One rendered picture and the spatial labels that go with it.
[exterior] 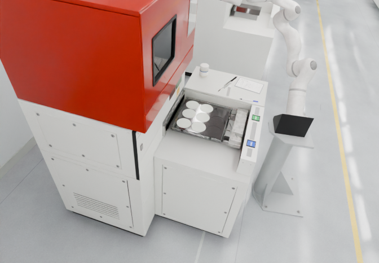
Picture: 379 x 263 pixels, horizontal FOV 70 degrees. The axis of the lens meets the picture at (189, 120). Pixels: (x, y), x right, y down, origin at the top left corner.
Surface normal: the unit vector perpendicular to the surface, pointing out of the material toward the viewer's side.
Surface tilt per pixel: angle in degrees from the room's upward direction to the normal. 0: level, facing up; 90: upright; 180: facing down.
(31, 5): 90
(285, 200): 0
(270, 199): 0
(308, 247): 0
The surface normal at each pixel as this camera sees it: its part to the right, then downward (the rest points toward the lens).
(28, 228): 0.07, -0.74
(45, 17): -0.29, 0.62
